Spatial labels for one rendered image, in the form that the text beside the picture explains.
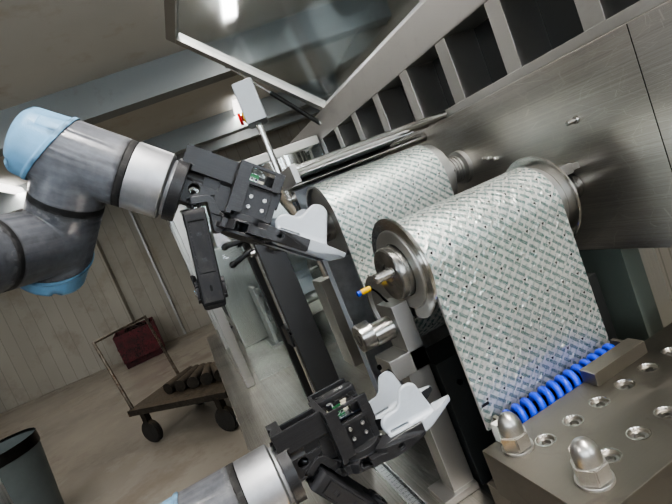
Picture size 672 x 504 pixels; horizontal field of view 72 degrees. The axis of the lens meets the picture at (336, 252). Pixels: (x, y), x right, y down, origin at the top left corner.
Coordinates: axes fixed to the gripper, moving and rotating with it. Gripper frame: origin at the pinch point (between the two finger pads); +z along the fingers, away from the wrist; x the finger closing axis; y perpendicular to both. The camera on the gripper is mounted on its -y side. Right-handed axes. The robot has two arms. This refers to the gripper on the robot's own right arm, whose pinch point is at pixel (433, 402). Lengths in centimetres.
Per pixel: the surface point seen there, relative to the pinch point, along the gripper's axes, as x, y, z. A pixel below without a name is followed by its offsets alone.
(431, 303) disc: 0.7, 11.2, 5.1
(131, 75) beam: 421, 206, 10
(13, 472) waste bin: 306, -60, -168
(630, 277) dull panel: 1.3, -0.1, 38.8
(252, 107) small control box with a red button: 57, 55, 9
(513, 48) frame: 9, 40, 39
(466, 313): -0.5, 8.3, 8.6
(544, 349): -0.5, -1.6, 18.0
